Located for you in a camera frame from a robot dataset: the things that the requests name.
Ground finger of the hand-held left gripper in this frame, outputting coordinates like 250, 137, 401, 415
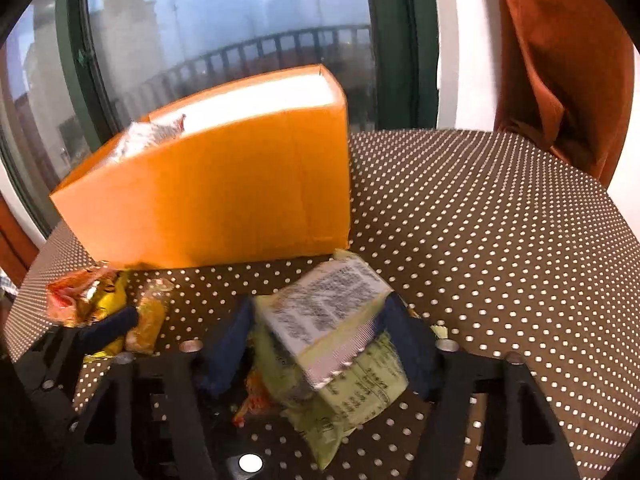
80, 306, 141, 350
15, 332, 83, 431

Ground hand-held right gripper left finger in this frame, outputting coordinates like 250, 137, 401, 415
62, 300, 256, 480

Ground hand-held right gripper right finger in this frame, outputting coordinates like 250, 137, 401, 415
380, 294, 581, 480

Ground orange and white snack packet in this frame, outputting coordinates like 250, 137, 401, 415
46, 266, 121, 323

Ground pale green labelled snack packet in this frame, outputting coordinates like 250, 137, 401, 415
252, 249, 393, 391

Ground orange cardboard box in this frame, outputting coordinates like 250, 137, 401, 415
49, 63, 351, 271

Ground silver foil snack packet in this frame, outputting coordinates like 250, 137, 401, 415
107, 112, 188, 163

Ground rust orange curtain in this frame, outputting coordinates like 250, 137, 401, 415
0, 192, 41, 286
492, 0, 631, 186

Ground brown polka dot tablecloth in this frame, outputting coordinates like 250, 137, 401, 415
0, 130, 640, 480

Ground balcony railing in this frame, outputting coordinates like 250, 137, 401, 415
107, 25, 373, 126

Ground dark green window frame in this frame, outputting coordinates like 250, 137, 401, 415
0, 0, 441, 231

